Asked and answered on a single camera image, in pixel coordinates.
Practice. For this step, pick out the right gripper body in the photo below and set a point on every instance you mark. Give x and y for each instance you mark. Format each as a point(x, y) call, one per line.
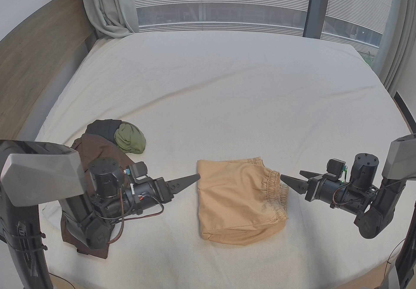
point(326, 191)

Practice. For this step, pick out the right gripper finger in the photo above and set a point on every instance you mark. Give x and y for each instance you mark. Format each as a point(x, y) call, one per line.
point(308, 176)
point(297, 186)

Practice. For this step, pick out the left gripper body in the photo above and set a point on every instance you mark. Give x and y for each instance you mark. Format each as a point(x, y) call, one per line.
point(152, 195)

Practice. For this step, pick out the tan shorts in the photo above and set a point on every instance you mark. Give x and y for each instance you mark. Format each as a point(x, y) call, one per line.
point(234, 196)

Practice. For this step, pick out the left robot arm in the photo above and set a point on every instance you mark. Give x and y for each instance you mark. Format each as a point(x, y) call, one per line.
point(42, 170)

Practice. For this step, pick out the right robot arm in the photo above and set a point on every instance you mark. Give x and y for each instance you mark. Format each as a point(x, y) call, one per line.
point(377, 216)

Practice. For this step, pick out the green garment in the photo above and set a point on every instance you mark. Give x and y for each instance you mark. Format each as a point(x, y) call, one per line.
point(130, 139)

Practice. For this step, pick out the brown shorts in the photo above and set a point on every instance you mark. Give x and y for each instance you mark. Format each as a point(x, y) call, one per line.
point(97, 148)

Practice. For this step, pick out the black garment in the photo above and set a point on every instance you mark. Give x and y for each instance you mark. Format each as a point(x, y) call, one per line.
point(102, 130)

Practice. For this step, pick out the bed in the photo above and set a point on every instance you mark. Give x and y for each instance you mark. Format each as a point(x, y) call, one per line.
point(227, 69)

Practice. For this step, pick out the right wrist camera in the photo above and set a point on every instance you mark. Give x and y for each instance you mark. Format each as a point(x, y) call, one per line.
point(336, 169)

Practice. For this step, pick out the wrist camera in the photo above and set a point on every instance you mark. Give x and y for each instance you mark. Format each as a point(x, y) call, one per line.
point(138, 172)
point(336, 169)

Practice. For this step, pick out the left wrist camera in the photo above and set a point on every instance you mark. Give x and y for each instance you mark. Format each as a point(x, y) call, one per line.
point(138, 172)

